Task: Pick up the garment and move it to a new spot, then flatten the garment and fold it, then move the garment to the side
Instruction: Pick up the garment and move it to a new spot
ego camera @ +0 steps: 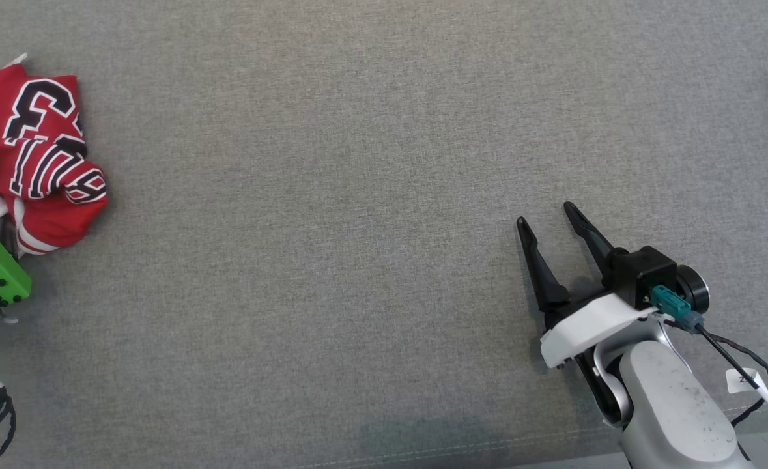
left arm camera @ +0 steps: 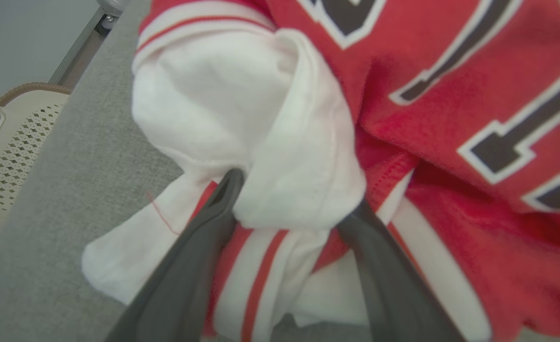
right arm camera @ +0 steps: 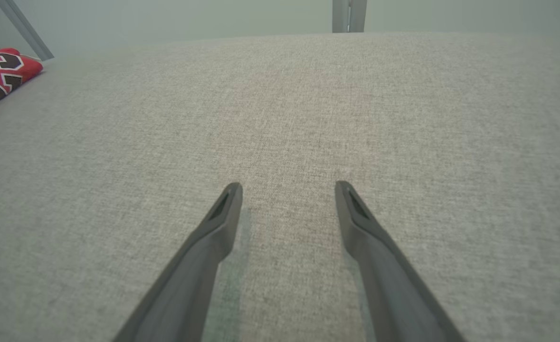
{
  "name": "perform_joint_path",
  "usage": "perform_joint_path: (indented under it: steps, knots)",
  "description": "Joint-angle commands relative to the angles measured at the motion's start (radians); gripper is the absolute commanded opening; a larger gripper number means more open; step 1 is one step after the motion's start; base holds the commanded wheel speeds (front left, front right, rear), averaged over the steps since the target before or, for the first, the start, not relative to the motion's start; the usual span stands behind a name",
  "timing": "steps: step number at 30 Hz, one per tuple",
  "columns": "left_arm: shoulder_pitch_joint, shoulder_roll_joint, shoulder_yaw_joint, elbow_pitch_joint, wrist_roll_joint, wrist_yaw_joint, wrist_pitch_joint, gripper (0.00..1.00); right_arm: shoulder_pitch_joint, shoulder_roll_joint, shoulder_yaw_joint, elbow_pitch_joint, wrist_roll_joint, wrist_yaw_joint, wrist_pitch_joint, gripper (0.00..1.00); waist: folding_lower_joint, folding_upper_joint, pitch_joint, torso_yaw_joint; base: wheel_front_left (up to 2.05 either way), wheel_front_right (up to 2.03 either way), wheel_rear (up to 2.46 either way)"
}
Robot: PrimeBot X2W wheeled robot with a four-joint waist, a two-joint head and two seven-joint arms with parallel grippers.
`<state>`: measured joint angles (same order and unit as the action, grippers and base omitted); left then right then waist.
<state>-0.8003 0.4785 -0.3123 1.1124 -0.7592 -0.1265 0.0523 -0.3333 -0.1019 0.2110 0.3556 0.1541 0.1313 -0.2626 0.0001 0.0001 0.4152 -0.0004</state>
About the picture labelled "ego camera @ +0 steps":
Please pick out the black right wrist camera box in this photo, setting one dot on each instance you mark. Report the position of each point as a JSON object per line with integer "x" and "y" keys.
{"x": 644, "y": 270}

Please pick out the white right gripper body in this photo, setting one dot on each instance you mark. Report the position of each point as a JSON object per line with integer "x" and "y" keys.
{"x": 592, "y": 326}

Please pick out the red white jersey t-shirt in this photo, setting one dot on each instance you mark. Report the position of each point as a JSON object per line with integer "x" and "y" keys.
{"x": 51, "y": 221}

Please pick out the teal right camera connector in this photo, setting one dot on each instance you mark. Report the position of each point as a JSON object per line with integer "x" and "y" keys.
{"x": 670, "y": 303}

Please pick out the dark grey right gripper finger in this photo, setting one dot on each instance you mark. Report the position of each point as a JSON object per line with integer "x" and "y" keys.
{"x": 543, "y": 280}
{"x": 593, "y": 244}

